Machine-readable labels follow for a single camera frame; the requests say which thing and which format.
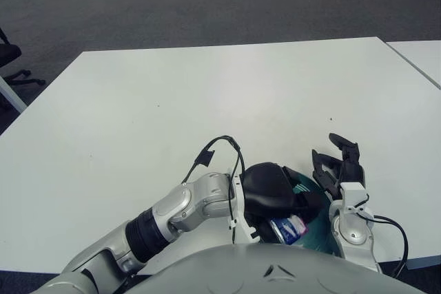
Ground white table leg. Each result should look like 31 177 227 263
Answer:
0 76 28 114

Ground white side table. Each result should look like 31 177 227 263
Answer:
384 40 441 89

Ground blue gum pack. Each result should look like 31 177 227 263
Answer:
269 214 308 245

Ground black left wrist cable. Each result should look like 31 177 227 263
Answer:
182 134 246 243

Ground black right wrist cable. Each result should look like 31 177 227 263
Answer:
358 214 409 280

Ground black office chair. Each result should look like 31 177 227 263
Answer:
0 27 46 85

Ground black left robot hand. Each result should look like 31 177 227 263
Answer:
242 162 323 243

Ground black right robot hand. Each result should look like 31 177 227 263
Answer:
311 132 367 202

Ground grey robot torso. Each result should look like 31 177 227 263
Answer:
32 242 421 294

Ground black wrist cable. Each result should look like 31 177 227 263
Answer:
358 214 409 280
182 134 246 243

